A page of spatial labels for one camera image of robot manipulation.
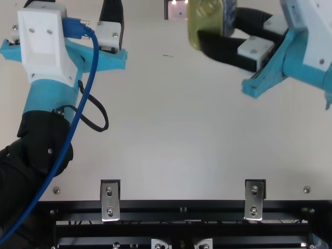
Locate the blue cable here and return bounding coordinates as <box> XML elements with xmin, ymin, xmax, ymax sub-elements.
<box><xmin>0</xmin><ymin>17</ymin><xmax>99</xmax><ymax>242</ymax></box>

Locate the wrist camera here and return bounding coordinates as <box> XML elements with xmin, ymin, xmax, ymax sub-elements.
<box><xmin>17</xmin><ymin>3</ymin><xmax>81</xmax><ymax>88</ymax></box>
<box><xmin>280</xmin><ymin>0</ymin><xmax>332</xmax><ymax>76</ymax></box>

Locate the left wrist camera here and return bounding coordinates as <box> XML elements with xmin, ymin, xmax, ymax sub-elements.
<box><xmin>17</xmin><ymin>3</ymin><xmax>81</xmax><ymax>88</ymax></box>

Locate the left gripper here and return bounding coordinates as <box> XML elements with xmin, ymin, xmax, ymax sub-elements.
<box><xmin>0</xmin><ymin>23</ymin><xmax>129</xmax><ymax>122</ymax></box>

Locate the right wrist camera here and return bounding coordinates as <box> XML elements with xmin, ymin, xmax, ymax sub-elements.
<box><xmin>280</xmin><ymin>0</ymin><xmax>332</xmax><ymax>76</ymax></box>

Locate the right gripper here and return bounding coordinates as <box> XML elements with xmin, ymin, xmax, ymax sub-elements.
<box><xmin>198</xmin><ymin>7</ymin><xmax>332</xmax><ymax>111</ymax></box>

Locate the rectangular gold tin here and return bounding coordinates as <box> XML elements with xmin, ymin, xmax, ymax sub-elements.
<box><xmin>187</xmin><ymin>0</ymin><xmax>238</xmax><ymax>52</ymax></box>

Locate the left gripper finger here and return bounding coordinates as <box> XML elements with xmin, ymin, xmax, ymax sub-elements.
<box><xmin>95</xmin><ymin>0</ymin><xmax>126</xmax><ymax>50</ymax></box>

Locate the thin black cable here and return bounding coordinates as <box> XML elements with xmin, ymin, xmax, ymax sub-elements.
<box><xmin>53</xmin><ymin>80</ymin><xmax>109</xmax><ymax>133</ymax></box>

